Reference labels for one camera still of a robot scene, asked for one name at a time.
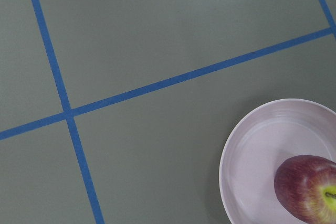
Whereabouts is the red yellow apple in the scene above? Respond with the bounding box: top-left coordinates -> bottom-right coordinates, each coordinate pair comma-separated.
274,155 -> 335,223

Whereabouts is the pink plate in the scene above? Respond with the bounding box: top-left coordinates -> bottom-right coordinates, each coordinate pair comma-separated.
219,99 -> 335,224

